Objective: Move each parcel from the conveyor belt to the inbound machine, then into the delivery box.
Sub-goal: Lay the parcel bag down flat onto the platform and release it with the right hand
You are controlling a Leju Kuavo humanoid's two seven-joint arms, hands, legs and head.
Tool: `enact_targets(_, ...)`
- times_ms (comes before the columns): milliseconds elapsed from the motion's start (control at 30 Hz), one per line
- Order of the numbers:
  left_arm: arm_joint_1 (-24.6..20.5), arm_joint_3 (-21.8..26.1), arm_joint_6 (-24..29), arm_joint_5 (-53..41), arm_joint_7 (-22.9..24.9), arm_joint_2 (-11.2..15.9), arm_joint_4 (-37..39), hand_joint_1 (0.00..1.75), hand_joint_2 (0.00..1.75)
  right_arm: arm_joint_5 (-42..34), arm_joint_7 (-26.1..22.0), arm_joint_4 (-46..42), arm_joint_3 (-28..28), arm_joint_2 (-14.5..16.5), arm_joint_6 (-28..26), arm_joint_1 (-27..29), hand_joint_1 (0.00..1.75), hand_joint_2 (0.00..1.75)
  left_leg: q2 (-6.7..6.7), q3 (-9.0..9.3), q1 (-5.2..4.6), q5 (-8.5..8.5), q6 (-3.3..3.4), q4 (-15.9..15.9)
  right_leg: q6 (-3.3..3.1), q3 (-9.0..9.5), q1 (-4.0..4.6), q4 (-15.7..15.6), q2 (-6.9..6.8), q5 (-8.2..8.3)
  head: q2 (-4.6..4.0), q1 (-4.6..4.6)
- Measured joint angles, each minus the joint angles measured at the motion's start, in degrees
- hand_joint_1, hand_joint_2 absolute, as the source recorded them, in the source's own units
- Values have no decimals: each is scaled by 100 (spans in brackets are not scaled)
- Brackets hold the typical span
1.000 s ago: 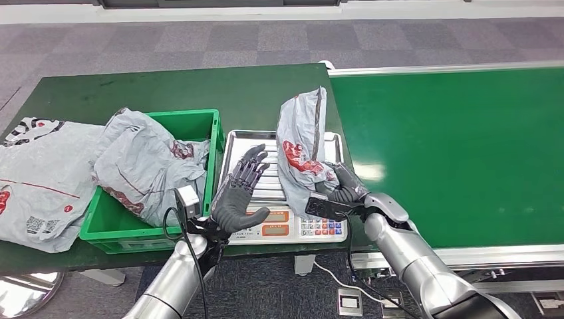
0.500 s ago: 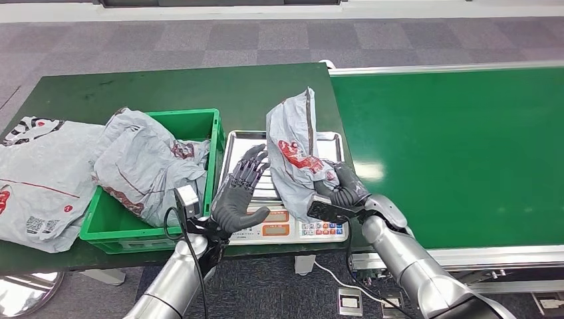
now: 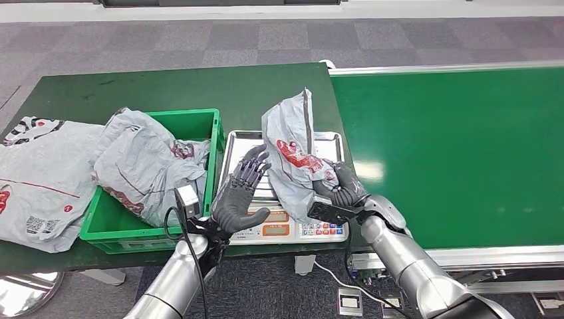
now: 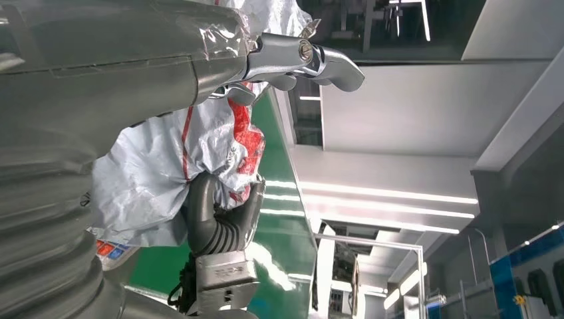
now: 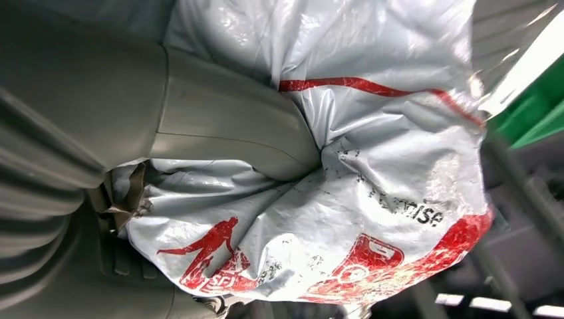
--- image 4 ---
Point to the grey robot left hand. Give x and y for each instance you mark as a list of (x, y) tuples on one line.
[(110, 66)]

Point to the green conveyor belt aluminium frame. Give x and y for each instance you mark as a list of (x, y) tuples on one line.
[(282, 246)]

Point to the glass partition aluminium frame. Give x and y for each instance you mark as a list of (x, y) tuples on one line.
[(396, 26)]

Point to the grey parcel red print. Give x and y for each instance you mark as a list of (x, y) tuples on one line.
[(145, 176)]

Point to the blue white machine cabinet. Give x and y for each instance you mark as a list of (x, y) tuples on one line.
[(528, 273)]

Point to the aluminium frame stand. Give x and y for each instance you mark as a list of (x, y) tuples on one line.
[(421, 281)]

